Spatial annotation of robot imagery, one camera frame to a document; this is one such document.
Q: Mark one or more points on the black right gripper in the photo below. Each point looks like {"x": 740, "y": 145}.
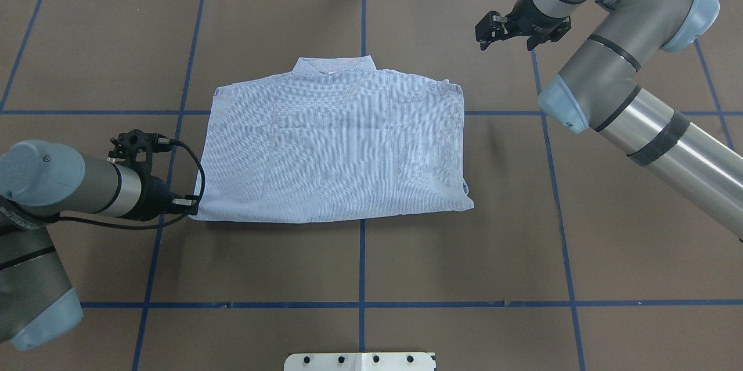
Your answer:
{"x": 520, "y": 18}

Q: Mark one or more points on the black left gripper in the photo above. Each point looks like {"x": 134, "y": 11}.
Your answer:
{"x": 153, "y": 192}

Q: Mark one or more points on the light blue striped shirt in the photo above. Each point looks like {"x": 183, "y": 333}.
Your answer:
{"x": 333, "y": 140}

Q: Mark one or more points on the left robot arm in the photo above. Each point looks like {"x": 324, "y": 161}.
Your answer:
{"x": 44, "y": 183}

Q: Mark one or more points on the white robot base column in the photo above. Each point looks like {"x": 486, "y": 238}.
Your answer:
{"x": 361, "y": 361}

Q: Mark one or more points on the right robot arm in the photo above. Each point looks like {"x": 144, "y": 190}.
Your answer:
{"x": 596, "y": 90}

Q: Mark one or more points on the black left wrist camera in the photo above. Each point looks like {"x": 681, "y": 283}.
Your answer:
{"x": 134, "y": 149}

